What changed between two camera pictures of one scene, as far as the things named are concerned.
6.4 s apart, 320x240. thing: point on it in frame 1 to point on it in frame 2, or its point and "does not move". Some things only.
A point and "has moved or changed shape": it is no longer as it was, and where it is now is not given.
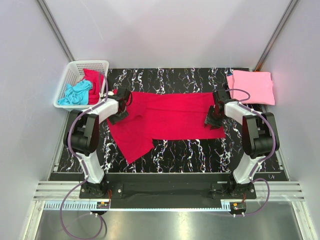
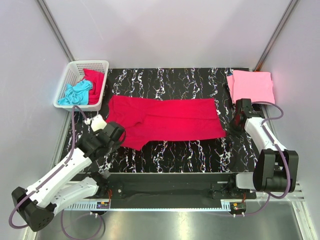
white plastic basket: x=74 y=72 does not move
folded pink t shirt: x=258 y=84 does not move
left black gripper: x=113 y=119 to x=117 y=143
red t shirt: x=158 y=115 has moved or changed shape
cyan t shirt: x=77 y=94 does not move
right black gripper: x=214 y=124 to x=232 y=132
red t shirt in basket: x=97 y=78 does not move
